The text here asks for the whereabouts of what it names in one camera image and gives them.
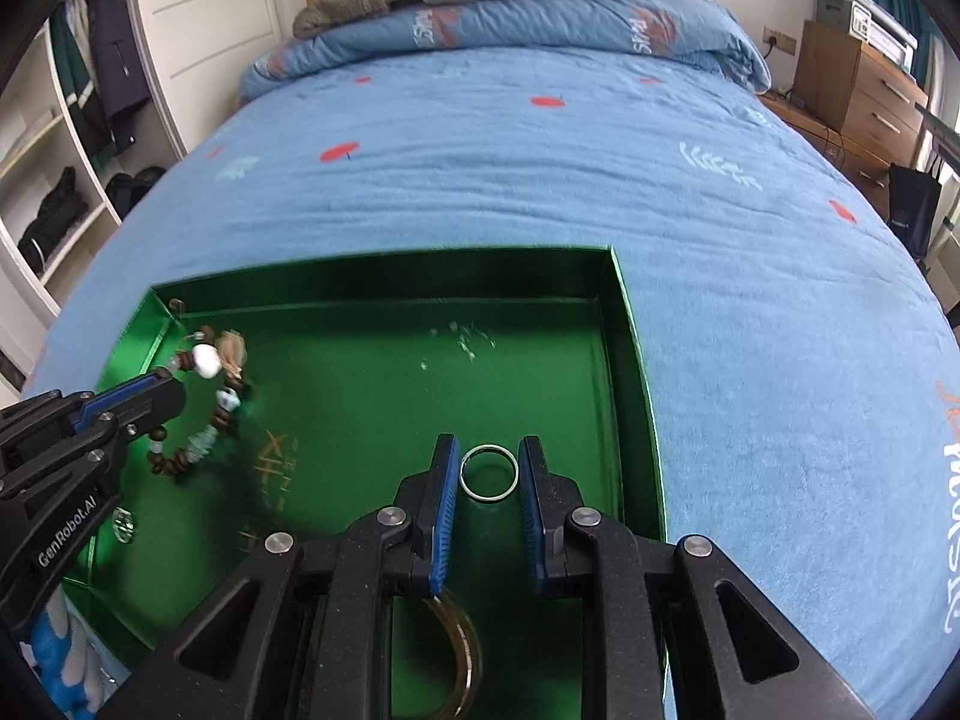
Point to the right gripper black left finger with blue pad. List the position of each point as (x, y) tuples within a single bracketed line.
[(428, 500)]

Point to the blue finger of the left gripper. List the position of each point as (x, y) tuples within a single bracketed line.
[(99, 405)]

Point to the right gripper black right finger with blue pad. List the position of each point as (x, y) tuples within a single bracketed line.
[(547, 500)]

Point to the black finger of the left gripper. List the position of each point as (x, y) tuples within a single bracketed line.
[(145, 403)]

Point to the dark brown translucent bangle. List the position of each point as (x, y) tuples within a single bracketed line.
[(437, 659)]

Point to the green jewelry tray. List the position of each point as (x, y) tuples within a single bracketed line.
[(354, 367)]

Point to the blue white gloved hand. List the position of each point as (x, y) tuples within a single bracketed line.
[(68, 665)]

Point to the black clothes on shelf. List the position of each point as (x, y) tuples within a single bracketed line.
[(59, 211)]

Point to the blue dinosaur bed sheet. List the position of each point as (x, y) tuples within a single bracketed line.
[(802, 373)]

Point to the dark hanging jacket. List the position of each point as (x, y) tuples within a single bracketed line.
[(120, 78)]

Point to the white open wardrobe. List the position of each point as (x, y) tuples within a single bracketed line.
[(192, 53)]

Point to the black bag on floor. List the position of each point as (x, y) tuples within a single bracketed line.
[(913, 199)]

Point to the folded blue duvet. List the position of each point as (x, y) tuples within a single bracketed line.
[(701, 33)]

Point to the wooden drawer nightstand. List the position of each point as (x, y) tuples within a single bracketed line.
[(859, 95)]

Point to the white printer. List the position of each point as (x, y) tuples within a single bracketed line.
[(872, 24)]

